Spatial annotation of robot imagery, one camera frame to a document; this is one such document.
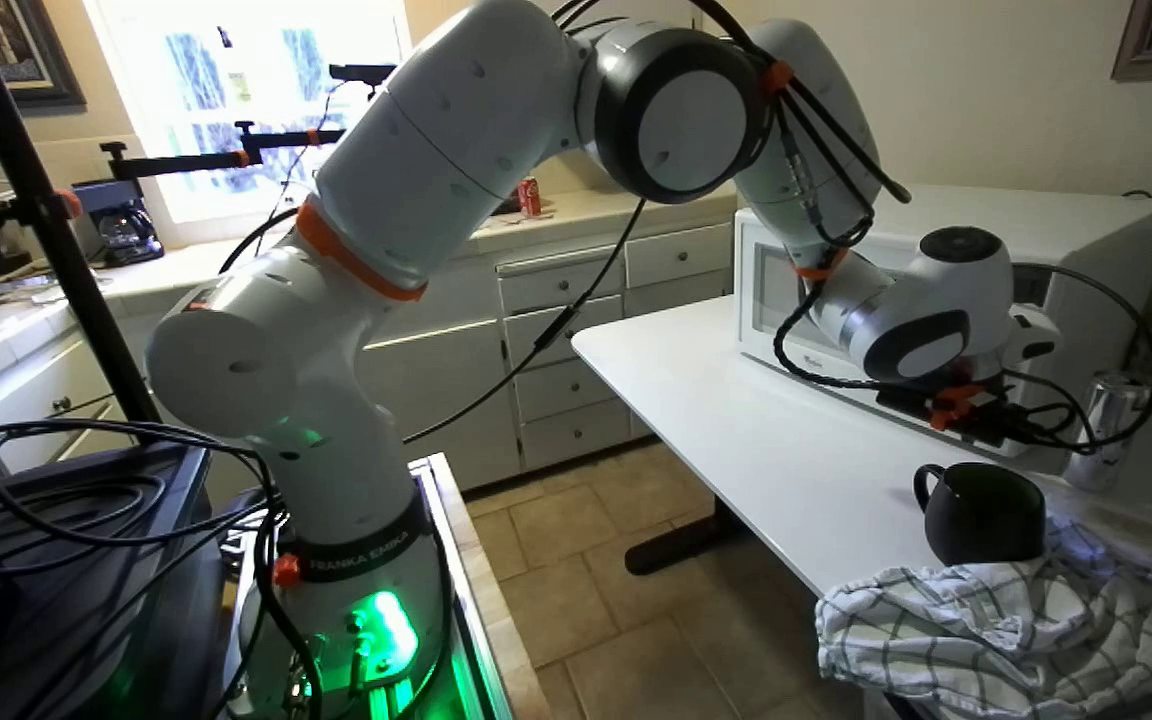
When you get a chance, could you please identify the black coffee maker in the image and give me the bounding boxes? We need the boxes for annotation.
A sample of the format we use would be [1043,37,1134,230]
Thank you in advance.
[74,181,163,268]

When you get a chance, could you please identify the black cable bundle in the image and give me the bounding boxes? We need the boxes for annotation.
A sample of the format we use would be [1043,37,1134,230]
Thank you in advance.
[0,411,327,720]

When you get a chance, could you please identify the black mug green inside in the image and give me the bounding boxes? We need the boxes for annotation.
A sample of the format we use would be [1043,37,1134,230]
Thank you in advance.
[911,462,1043,562]

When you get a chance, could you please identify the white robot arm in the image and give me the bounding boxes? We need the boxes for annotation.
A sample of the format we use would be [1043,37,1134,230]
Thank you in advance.
[149,0,1033,709]

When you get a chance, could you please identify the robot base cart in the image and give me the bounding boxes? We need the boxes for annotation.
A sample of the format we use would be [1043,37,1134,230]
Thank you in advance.
[220,455,552,720]

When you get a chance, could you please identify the red can on counter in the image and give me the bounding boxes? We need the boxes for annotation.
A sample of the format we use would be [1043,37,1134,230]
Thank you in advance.
[516,181,545,218]

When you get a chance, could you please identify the white kitchen cabinet drawers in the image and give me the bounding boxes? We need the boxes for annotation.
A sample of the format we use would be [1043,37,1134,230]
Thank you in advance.
[360,218,733,489]

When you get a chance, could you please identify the white microwave oven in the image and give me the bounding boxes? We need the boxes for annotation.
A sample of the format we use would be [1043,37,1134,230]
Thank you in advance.
[733,182,1152,469]

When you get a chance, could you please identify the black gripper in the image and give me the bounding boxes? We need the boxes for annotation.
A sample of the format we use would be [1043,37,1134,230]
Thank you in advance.
[874,381,1076,449]

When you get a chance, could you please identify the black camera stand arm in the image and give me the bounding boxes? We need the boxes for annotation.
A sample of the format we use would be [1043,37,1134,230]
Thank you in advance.
[101,63,396,181]

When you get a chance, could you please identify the black tripod pole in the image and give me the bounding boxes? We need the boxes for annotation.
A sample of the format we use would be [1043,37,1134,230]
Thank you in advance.
[0,80,155,420]

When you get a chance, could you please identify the white checkered dish towel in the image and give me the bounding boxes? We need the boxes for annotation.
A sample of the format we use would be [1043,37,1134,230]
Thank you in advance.
[816,523,1152,720]

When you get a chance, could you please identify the framed picture left wall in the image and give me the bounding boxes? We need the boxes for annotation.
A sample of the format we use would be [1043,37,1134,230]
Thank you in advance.
[0,0,84,112]

